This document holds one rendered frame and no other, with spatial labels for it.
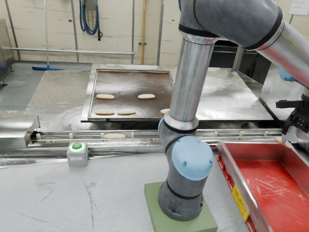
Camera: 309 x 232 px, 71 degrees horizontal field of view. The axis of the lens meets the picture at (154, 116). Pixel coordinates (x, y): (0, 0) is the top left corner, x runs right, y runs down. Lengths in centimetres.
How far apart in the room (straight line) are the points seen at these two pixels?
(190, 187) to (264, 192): 41
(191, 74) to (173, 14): 379
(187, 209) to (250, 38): 50
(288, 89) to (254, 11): 92
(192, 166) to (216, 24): 34
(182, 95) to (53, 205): 56
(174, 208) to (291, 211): 44
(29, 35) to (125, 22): 183
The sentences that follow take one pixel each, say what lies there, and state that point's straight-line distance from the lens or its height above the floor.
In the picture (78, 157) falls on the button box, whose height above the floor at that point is 87.
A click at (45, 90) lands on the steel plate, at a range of 165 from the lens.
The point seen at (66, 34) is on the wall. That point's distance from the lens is 475.
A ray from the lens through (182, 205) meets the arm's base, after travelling 70.
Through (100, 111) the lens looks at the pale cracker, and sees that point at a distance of 114.
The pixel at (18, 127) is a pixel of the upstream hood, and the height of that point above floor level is 92.
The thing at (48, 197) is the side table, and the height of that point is 82.
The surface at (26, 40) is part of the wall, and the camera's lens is 499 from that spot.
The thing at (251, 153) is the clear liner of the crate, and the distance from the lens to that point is 108.
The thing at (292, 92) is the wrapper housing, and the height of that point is 106.
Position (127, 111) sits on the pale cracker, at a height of 91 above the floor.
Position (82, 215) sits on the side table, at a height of 82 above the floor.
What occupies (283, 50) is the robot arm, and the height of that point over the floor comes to 138.
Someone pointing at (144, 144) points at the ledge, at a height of 86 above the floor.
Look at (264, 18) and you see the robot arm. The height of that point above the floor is 144.
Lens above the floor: 146
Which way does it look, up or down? 30 degrees down
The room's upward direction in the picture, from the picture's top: 5 degrees clockwise
